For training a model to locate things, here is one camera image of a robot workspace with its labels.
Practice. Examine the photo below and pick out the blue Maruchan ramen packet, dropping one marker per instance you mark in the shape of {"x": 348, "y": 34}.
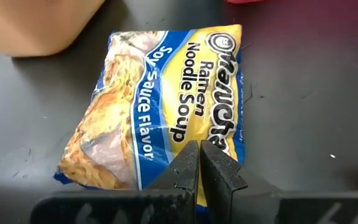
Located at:
{"x": 154, "y": 109}

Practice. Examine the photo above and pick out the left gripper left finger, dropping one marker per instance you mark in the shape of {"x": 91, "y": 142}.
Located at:
{"x": 166, "y": 205}

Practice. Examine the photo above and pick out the pink plastic bin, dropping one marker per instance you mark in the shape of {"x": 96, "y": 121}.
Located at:
{"x": 244, "y": 1}

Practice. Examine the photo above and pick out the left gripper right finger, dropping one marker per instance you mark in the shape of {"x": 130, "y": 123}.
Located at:
{"x": 259, "y": 208}

